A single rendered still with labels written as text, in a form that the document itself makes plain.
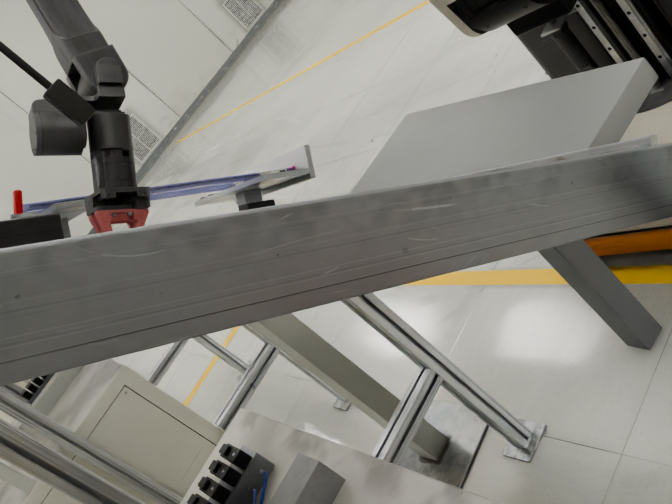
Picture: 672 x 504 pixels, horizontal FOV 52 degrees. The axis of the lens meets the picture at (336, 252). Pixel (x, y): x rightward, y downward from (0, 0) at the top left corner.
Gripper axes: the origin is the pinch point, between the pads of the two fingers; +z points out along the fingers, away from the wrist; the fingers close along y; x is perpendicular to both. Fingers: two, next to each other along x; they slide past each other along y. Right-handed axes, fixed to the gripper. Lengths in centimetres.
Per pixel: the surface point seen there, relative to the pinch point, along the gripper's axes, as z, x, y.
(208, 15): -339, 336, -738
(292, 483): 28.3, 10.5, 22.7
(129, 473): 50, 17, -82
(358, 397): 33, 56, -33
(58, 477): 29.4, -9.3, -10.9
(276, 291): 5, -7, 60
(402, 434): 37, 51, -11
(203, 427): 44, 39, -86
